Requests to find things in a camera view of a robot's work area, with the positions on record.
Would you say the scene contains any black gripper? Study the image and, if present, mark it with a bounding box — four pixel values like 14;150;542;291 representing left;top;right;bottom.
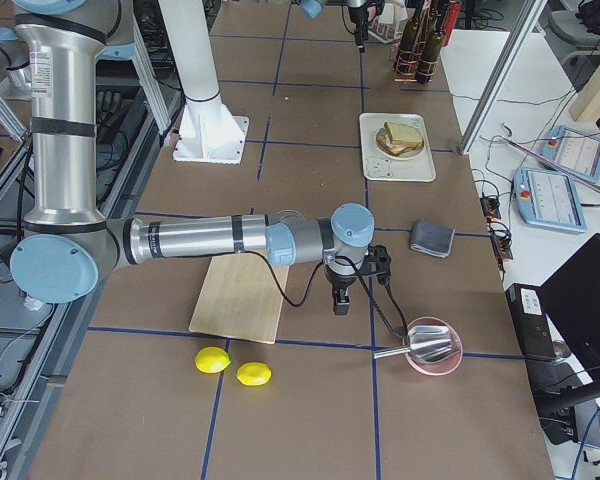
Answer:
326;245;391;316
348;0;383;53

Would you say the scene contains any grey round plate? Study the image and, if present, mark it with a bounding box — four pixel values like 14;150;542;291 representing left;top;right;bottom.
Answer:
375;122;424;159

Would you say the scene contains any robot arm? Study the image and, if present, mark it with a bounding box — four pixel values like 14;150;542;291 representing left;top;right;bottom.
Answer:
295;0;385;53
9;1;390;315

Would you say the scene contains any cream bear tray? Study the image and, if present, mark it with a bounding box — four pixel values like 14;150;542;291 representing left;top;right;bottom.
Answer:
359;113;436;182

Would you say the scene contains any dark green wine bottle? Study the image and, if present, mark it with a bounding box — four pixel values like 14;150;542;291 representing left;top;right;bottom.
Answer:
415;1;461;84

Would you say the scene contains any metal scoop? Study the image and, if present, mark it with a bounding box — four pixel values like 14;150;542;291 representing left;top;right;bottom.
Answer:
373;325;457;364

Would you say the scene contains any wooden cutting board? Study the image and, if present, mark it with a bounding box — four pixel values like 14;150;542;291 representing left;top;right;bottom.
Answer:
189;253;289;344

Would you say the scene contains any grey folded cloth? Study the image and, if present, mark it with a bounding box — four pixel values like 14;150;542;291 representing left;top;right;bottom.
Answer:
409;219;456;258

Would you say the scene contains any yellow lemon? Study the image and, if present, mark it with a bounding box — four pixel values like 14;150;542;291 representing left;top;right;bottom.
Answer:
236;362;272;386
194;346;231;374

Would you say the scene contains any pink bowl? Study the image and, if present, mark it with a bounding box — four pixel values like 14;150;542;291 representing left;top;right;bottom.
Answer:
404;316;464;376

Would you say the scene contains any black box device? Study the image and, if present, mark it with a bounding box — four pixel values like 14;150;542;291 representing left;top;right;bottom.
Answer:
506;283;556;362

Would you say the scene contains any blue teach pendant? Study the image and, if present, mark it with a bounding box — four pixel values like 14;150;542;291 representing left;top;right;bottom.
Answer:
513;167;587;233
542;125;600;183

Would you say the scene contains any black laptop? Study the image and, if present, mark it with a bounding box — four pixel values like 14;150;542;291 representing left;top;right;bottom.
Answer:
532;232;600;421

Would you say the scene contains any white wire cup rack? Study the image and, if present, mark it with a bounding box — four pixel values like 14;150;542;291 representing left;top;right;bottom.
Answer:
368;0;409;44

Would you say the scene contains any copper wire bottle rack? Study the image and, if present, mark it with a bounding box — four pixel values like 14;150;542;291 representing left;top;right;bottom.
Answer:
393;46;438;84

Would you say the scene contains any aluminium frame post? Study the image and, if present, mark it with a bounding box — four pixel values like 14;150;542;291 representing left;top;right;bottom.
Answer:
459;0;548;155

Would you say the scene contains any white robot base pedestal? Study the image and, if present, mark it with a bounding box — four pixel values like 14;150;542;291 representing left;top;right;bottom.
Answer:
161;1;249;164

